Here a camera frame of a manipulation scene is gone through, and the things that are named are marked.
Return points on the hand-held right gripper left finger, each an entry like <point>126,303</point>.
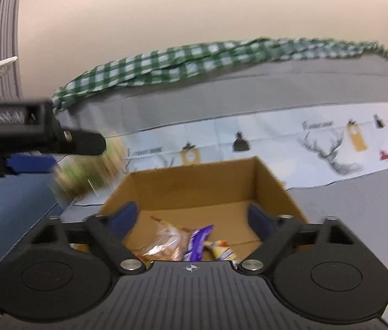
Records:
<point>126,218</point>

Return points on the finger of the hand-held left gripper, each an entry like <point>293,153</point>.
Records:
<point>30,164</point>
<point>84,142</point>

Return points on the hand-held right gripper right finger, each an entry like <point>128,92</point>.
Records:
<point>258,220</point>

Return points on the round green-label rice cracker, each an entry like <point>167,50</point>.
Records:
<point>84,175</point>

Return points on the yellow orange snack packet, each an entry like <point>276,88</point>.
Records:
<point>222,250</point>

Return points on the clear-wrapped cream rice roll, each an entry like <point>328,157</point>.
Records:
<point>166,242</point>

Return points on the purple snack bar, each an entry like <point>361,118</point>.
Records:
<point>197,242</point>

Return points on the cardboard box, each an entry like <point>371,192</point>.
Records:
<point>197,185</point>

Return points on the white deer-print cloth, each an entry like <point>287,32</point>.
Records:
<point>276,134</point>

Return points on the green checked cloth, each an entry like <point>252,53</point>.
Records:
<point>180,58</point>

